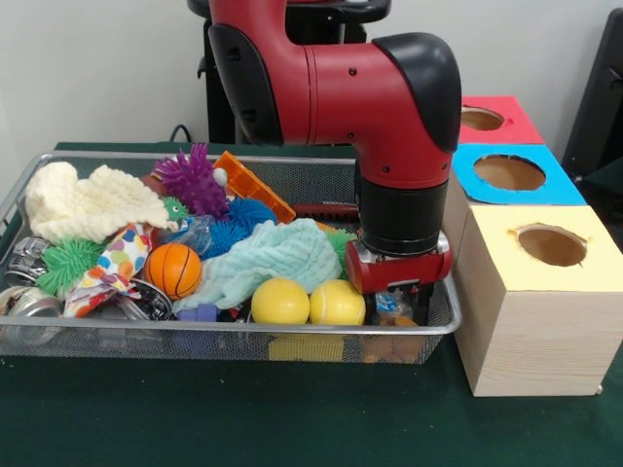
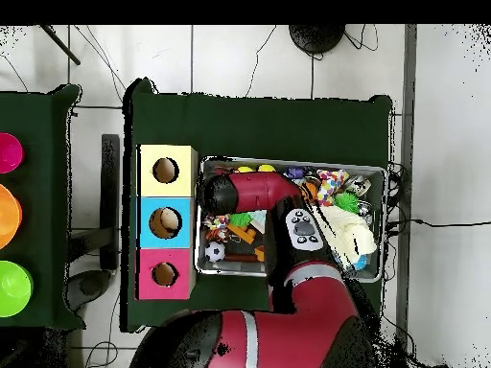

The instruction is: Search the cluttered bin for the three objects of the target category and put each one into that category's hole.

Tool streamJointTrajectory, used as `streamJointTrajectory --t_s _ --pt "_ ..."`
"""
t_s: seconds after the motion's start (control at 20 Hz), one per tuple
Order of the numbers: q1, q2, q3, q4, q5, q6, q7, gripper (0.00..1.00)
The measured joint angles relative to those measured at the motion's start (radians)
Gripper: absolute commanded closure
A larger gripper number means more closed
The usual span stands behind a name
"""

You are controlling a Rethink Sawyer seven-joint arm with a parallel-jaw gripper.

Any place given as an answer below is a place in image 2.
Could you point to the colourful polka dot cloth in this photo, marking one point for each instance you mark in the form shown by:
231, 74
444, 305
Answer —
216, 226
332, 186

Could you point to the cream knitted cloth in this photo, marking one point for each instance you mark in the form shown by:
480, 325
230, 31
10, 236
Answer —
353, 230

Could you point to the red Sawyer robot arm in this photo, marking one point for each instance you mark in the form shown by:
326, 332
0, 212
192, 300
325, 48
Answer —
299, 329

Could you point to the wooden box with three holes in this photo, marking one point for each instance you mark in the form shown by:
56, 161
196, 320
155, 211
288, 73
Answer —
184, 184

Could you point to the shallow mesh bin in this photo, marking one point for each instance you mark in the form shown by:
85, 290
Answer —
378, 264

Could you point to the yellow tennis ball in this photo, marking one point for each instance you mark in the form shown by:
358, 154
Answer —
244, 169

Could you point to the smooth yellow ball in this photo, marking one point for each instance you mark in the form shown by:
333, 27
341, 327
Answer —
266, 168

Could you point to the small soccer ball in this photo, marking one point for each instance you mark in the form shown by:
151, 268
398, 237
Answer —
215, 251

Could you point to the dark green tablecloth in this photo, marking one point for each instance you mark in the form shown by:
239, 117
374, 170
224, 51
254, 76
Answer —
268, 126

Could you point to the black upright panel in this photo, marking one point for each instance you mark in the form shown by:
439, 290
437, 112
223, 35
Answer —
110, 191

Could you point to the dark grey rounded base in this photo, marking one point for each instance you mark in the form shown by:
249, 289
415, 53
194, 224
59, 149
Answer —
90, 285

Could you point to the black round stand base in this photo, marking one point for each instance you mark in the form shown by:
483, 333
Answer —
316, 38

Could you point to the dark green cloth side table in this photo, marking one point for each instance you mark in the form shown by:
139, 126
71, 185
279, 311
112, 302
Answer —
42, 214

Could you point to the orange plastic bowl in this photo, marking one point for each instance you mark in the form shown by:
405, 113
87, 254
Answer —
8, 216

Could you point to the pink plastic bowl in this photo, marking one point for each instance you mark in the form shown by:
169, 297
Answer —
9, 153

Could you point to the black pole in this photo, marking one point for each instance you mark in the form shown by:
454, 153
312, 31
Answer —
61, 45

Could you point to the green plastic bowl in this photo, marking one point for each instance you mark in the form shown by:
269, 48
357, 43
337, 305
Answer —
13, 289

